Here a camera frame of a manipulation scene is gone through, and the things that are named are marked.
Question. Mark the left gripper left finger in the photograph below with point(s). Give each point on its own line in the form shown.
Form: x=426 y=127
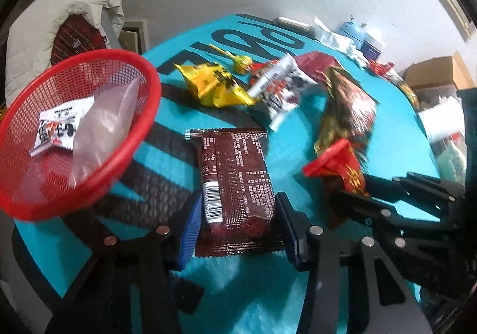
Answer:
x=187 y=224

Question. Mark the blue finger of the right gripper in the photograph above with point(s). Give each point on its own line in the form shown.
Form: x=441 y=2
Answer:
x=384 y=221
x=438 y=197

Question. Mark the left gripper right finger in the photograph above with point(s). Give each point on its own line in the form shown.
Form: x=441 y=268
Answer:
x=294 y=228

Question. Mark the small red snack packet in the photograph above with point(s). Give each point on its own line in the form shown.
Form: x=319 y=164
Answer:
x=338 y=168

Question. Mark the gold cereal snack bag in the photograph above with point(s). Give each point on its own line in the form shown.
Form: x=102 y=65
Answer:
x=350 y=113

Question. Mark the white black snack packet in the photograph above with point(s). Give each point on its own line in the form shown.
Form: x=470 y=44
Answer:
x=281 y=89

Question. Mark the clear plastic candy bag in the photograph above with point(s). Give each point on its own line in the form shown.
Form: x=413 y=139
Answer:
x=104 y=127

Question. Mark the large red snack bag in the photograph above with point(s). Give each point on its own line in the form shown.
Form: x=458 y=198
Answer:
x=315 y=64

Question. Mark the yellow snack packet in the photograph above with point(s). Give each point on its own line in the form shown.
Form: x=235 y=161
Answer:
x=213 y=86

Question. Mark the yellow lollipop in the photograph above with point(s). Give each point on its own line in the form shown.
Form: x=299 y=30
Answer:
x=241 y=64

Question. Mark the white peanut snack packet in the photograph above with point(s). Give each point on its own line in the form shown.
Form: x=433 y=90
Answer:
x=58 y=126

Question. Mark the yellow snack bag at edge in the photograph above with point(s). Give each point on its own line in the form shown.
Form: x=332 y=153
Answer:
x=408 y=92

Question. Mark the cardboard box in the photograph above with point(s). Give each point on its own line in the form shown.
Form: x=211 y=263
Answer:
x=440 y=71

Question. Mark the red candy wrapper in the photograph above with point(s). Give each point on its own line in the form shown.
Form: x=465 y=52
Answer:
x=380 y=69

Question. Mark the small red cartoon packet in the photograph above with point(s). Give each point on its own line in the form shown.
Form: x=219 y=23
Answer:
x=259 y=69

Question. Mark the red mesh basket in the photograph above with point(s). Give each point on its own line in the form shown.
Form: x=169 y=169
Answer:
x=37 y=188

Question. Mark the dark blue white-lid jar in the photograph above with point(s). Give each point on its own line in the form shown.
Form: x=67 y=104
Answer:
x=371 y=48

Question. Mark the crumpled white tissue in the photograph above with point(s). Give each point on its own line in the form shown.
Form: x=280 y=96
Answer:
x=341 y=43

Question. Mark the blue deer humidifier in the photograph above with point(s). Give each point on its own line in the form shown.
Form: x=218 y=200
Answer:
x=353 y=30

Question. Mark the white remote control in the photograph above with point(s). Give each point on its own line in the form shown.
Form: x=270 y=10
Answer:
x=294 y=25

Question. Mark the grey chair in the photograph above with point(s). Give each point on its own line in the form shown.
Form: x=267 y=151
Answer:
x=112 y=42

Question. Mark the red plaid scarf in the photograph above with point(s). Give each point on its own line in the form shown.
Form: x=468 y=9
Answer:
x=76 y=36

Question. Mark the white quilted jacket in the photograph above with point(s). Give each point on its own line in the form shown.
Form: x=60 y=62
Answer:
x=31 y=36

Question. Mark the wall intercom panel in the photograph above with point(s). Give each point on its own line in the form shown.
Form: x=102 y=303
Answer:
x=460 y=17

